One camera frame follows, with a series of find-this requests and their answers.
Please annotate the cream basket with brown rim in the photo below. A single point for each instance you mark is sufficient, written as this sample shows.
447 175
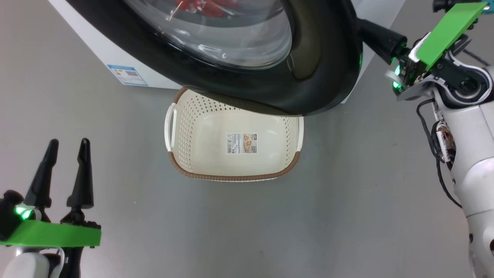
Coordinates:
200 127

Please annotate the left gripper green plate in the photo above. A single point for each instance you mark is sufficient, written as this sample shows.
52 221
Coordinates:
50 233

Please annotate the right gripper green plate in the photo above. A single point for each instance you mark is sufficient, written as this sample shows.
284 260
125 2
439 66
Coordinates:
447 31

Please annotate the basket product label sticker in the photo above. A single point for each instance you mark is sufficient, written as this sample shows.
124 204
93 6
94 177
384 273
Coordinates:
241 143

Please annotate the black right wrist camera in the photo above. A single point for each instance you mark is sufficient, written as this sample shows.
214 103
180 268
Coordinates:
444 4

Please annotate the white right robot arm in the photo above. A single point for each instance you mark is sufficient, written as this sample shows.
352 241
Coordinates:
478 131

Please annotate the blue energy label sticker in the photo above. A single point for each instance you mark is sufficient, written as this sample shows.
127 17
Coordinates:
127 75

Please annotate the red garment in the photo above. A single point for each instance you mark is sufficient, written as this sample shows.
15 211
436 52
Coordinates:
208 7

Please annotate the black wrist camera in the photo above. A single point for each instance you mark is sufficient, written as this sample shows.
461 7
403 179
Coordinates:
444 4
9 216

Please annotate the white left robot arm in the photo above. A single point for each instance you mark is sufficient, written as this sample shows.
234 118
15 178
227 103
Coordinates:
27 266

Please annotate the white washing machine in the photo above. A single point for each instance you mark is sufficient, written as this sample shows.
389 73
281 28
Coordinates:
108 54

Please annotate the black glass washing machine door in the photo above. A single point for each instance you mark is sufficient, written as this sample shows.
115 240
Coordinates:
320 77

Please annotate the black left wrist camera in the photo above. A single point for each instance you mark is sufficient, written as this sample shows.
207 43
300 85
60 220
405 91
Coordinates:
9 216

